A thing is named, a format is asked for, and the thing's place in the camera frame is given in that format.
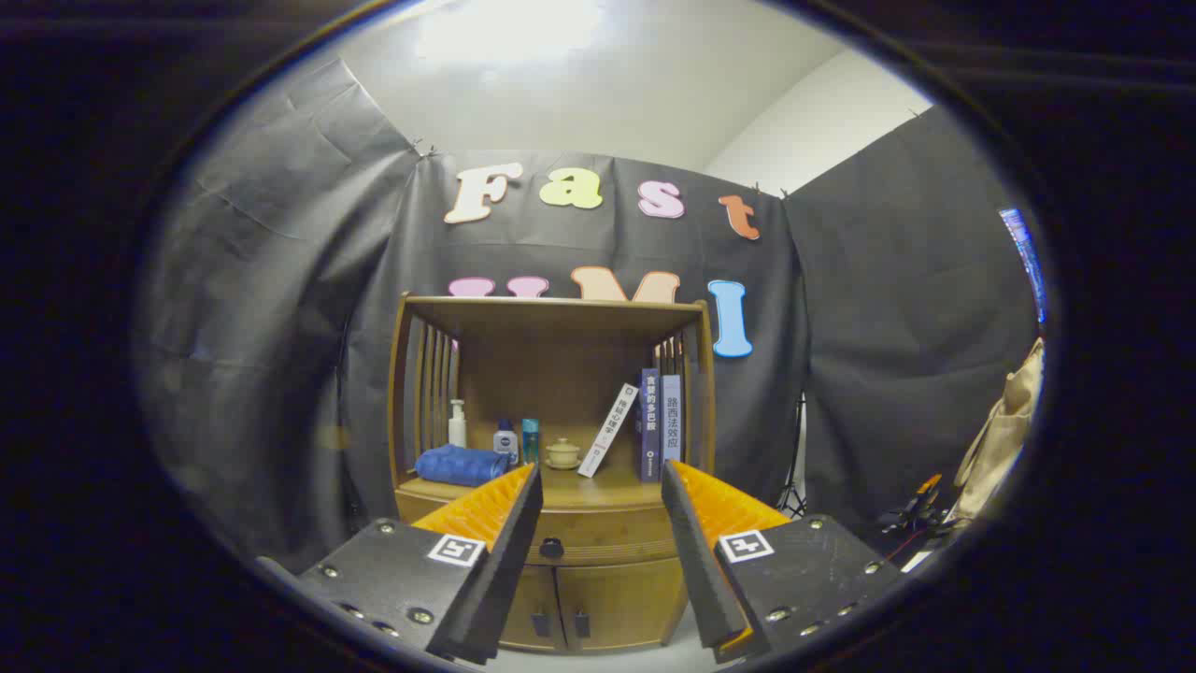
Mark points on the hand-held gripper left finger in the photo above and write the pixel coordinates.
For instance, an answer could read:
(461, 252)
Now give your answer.
(509, 551)

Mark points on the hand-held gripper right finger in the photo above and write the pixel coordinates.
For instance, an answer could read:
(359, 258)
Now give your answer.
(690, 551)

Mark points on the wooden drawer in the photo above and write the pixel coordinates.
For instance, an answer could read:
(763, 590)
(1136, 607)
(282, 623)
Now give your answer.
(607, 535)

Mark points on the wooden cabinet door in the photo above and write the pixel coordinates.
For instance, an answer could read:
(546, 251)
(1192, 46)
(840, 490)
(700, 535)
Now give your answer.
(533, 608)
(621, 603)

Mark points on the wooden countertop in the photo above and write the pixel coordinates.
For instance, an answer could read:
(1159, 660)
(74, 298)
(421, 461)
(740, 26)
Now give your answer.
(570, 488)

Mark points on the wooden cabinet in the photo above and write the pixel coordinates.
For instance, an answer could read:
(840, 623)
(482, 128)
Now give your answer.
(561, 322)

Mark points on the blue rolled towel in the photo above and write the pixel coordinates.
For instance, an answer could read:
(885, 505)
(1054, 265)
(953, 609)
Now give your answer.
(458, 465)

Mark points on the white bottle with blue cap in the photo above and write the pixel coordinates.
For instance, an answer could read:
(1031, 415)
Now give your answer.
(505, 441)

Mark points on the beige lidded teacup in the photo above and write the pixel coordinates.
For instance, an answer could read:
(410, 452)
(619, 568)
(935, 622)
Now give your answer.
(563, 454)

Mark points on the clear blue bottle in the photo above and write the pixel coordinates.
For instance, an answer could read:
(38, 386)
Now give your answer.
(530, 441)

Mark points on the pale purple book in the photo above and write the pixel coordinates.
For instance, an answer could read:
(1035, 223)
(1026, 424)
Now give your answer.
(671, 421)

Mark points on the dark blue book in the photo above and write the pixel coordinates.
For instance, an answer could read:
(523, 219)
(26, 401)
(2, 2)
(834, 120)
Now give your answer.
(649, 425)

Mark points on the white pump bottle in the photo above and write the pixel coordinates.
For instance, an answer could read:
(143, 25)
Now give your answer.
(457, 428)

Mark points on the white book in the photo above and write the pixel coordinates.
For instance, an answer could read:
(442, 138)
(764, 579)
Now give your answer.
(607, 432)

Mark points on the black clamp with orange tip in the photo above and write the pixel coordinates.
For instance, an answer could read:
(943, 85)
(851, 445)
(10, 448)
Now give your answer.
(916, 509)

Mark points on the black backdrop cloth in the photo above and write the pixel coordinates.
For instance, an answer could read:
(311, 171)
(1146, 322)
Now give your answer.
(280, 327)

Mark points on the beige cloth bag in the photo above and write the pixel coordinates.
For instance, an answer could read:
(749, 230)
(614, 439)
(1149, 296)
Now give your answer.
(1004, 439)

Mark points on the blue screen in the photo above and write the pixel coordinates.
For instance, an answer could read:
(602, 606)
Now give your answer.
(1025, 257)

